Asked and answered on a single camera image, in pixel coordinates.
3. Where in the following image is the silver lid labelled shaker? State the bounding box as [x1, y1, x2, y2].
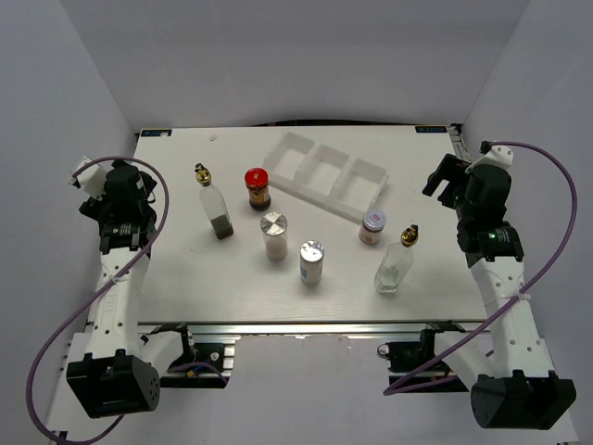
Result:
[299, 240, 324, 286]

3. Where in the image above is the blue table sticker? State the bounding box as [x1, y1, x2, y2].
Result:
[414, 125, 448, 134]
[140, 129, 172, 138]

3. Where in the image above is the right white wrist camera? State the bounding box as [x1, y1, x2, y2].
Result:
[465, 141, 513, 173]

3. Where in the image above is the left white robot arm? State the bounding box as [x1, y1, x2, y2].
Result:
[66, 160, 158, 418]

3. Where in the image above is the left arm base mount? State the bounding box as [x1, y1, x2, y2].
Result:
[135, 323, 231, 388]

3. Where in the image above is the white three-compartment tray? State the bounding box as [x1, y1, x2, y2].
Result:
[262, 132, 389, 223]

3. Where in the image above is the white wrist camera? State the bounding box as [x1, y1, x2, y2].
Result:
[465, 141, 513, 173]
[69, 164, 107, 201]

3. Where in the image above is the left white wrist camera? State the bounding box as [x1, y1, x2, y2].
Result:
[69, 164, 107, 201]

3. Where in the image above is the small white lid jar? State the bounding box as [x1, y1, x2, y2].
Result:
[359, 210, 386, 246]

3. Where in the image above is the clear glass bottle gold cap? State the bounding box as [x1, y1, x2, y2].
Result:
[374, 224, 419, 294]

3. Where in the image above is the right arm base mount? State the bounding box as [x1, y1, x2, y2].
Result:
[376, 322, 468, 393]

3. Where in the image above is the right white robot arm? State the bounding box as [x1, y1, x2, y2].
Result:
[418, 154, 576, 430]

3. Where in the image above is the red lid chili jar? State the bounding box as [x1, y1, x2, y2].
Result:
[245, 168, 271, 211]

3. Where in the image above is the right blue table sticker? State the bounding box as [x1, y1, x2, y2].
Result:
[414, 125, 448, 134]

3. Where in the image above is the left blue table sticker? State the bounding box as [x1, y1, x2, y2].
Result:
[140, 129, 172, 138]

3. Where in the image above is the silver lid white shaker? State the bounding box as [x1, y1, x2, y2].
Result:
[260, 211, 288, 261]

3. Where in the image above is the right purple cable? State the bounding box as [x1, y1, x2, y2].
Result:
[383, 140, 578, 397]

